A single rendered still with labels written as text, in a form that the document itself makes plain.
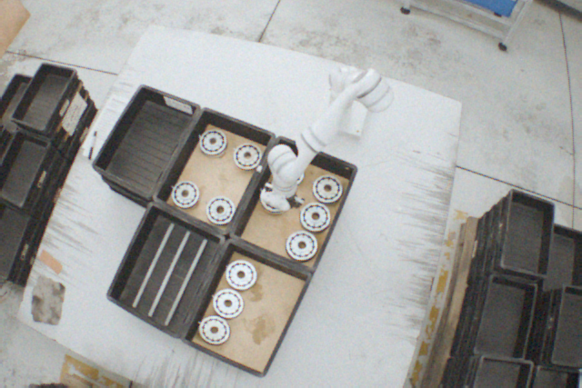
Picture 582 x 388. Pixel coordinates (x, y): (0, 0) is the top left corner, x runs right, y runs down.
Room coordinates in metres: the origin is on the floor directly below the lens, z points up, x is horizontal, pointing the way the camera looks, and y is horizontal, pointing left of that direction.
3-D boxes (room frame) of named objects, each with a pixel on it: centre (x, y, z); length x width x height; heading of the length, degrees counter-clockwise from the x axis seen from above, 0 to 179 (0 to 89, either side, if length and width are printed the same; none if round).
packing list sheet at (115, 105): (0.89, 0.80, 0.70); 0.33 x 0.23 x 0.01; 167
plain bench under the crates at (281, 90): (0.55, 0.18, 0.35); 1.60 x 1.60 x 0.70; 77
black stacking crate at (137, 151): (0.73, 0.54, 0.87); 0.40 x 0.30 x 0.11; 160
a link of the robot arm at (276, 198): (0.53, 0.02, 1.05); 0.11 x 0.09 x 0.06; 156
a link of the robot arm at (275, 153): (0.55, 0.02, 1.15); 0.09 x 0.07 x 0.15; 36
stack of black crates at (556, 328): (0.06, -1.45, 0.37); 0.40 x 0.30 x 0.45; 167
